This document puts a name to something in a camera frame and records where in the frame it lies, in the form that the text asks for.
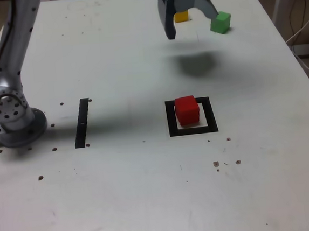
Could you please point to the yellow cube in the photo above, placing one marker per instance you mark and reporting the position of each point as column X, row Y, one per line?
column 181, row 17

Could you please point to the green cube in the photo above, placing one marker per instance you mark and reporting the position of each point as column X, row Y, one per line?
column 221, row 24

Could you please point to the red cube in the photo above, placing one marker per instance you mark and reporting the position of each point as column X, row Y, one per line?
column 187, row 112

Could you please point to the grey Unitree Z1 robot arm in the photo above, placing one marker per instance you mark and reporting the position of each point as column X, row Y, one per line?
column 12, row 65

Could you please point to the black tape square outline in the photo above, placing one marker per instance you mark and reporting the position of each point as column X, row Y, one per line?
column 193, row 131

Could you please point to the grey box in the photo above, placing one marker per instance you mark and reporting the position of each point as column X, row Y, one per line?
column 308, row 48

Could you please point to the black tape strip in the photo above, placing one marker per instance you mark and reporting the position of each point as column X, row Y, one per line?
column 81, row 124

